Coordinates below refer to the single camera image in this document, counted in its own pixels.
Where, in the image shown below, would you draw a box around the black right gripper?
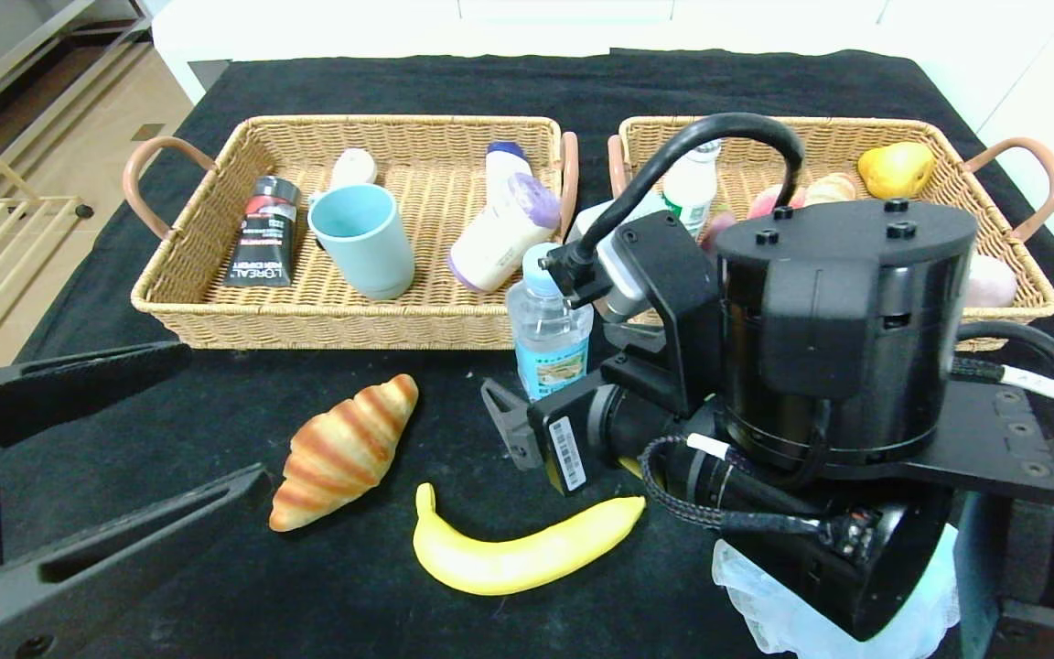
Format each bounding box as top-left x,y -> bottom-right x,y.
479,368 -> 675,497

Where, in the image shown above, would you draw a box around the clear water bottle blue cap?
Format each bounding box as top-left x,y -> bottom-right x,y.
506,243 -> 595,404

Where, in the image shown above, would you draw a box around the white milk drink bottle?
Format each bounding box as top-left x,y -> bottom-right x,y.
661,139 -> 722,239

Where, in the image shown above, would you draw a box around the striped spiral bread roll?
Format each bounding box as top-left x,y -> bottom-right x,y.
801,173 -> 859,207

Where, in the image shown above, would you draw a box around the wicker basket holding toiletries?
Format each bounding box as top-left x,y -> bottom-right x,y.
122,114 -> 580,351

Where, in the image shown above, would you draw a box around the wicker basket holding food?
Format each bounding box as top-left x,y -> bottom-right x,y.
607,115 -> 1054,353

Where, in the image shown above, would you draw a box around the yellow toy banana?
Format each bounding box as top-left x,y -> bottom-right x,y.
413,483 -> 647,597

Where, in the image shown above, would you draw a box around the toy croissant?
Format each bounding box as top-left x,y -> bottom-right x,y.
269,373 -> 420,534

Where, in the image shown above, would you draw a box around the white bottle purple cap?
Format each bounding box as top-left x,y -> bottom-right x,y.
446,172 -> 563,294

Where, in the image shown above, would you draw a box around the teal plastic mug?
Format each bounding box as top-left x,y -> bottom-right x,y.
307,184 -> 416,301

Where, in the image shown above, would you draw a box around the white bottle blue cap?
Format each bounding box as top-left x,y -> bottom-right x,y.
485,141 -> 533,204

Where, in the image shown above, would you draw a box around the beige wooden rolling rack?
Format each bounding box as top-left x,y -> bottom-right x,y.
0,105 -> 96,385

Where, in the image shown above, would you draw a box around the black L'Oreal tube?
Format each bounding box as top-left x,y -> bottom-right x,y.
224,176 -> 303,288

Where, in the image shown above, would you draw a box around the small white round-top bottle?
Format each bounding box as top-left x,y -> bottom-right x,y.
330,148 -> 379,191

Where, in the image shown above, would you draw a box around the light blue bath pouf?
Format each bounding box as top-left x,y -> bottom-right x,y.
711,526 -> 963,659

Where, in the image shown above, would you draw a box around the pink toy peach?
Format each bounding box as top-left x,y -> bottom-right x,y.
747,184 -> 807,221

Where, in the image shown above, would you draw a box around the black table cloth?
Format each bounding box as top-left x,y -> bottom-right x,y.
0,48 -> 1054,659

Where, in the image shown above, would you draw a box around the yellow toy pear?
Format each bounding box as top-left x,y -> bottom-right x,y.
857,142 -> 936,201

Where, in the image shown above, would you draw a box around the beige oval toy potato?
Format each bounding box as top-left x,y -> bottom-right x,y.
964,254 -> 1018,309

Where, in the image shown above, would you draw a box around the white cupboard doors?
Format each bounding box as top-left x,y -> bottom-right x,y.
875,0 -> 1054,308

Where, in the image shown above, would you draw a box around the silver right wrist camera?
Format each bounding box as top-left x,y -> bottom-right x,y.
573,200 -> 674,323

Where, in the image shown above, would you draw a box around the braided black wrist cable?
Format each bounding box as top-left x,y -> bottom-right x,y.
639,432 -> 885,564

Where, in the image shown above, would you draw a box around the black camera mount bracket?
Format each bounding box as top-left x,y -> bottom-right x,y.
600,211 -> 720,417

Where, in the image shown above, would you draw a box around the thick black camera cable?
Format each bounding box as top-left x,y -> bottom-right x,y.
541,112 -> 807,308

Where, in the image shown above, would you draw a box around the black sleeved arm cable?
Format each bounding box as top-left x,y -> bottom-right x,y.
952,320 -> 1054,431

